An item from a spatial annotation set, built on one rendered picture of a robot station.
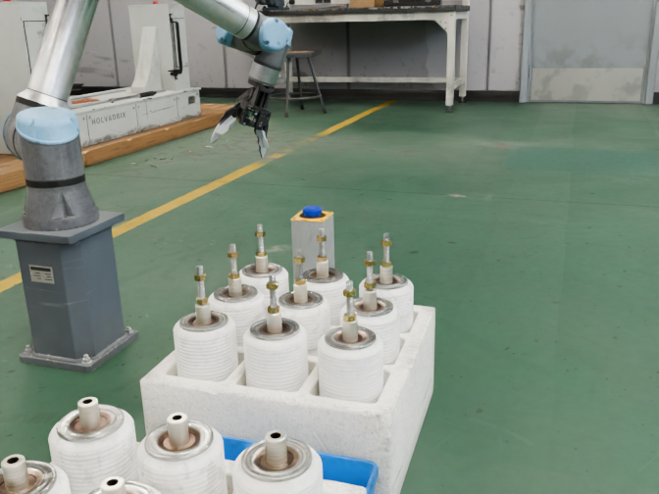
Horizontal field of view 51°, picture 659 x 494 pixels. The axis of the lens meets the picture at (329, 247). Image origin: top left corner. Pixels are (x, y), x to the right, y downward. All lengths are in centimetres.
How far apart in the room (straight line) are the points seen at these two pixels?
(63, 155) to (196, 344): 58
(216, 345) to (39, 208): 59
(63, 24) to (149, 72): 308
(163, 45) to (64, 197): 334
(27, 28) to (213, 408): 287
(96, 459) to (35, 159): 79
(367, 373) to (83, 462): 39
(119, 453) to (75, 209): 75
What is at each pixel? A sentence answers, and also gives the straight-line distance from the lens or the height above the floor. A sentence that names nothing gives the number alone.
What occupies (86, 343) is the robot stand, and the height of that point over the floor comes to 5.
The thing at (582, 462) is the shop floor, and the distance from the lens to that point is 126.
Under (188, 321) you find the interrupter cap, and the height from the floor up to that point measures 25.
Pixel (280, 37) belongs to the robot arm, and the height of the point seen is 65.
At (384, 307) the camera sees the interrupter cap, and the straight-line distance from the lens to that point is 112.
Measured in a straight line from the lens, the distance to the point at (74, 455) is 86.
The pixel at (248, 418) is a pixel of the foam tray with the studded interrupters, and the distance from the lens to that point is 106.
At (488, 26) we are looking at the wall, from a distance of 605.
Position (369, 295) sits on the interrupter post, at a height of 28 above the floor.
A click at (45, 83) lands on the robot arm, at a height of 58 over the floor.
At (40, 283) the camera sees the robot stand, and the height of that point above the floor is 19.
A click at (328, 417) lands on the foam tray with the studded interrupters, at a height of 16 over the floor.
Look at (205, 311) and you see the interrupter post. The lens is 109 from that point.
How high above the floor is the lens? 70
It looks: 18 degrees down
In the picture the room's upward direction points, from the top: 1 degrees counter-clockwise
